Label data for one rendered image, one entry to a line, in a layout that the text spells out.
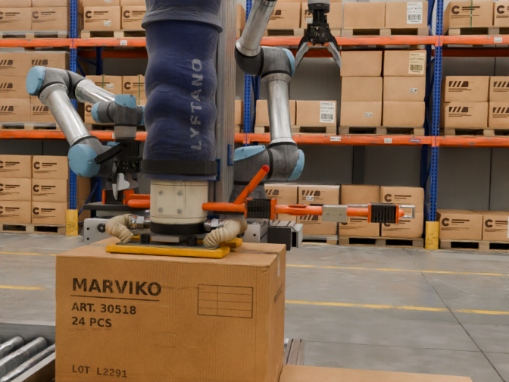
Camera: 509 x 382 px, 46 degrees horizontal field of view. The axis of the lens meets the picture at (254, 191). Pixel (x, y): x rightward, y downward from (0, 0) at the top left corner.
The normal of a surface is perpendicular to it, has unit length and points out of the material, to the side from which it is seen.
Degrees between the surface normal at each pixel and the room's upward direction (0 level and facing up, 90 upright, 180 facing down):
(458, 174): 90
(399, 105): 86
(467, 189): 90
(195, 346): 90
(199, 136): 74
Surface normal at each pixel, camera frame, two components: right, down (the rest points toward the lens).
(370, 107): -0.13, -0.02
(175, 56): 0.11, -0.18
